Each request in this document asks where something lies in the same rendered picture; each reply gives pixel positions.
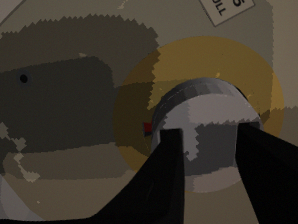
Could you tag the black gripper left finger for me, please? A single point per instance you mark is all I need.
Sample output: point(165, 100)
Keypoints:
point(156, 195)

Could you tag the grey cylinder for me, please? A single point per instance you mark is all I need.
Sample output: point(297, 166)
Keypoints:
point(207, 111)

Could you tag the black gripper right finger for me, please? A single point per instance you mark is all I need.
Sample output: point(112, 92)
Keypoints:
point(268, 167)

